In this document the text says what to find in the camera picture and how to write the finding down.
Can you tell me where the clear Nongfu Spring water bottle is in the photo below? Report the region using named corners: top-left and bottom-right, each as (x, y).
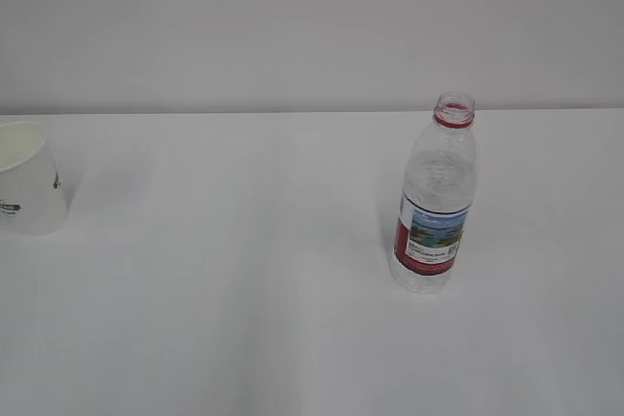
top-left (389, 93), bottom-right (478, 294)

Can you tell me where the white embossed paper cup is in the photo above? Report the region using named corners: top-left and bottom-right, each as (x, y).
top-left (0, 122), bottom-right (68, 236)

